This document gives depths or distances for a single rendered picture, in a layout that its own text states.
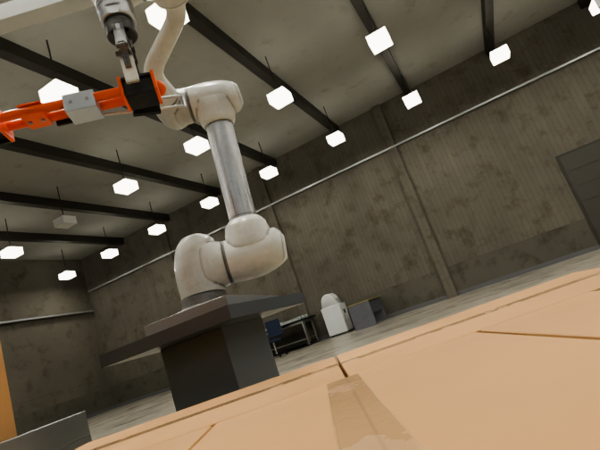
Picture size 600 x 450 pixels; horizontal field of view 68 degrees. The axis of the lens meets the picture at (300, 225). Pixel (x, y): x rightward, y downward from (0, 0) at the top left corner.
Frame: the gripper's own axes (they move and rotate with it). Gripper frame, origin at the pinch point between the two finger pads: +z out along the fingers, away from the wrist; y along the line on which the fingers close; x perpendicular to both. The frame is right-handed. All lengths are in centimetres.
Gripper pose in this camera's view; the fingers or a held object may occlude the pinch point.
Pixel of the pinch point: (138, 94)
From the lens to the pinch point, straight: 118.7
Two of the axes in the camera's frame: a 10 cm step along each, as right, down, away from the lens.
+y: 1.2, -2.7, -9.6
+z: 3.2, 9.2, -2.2
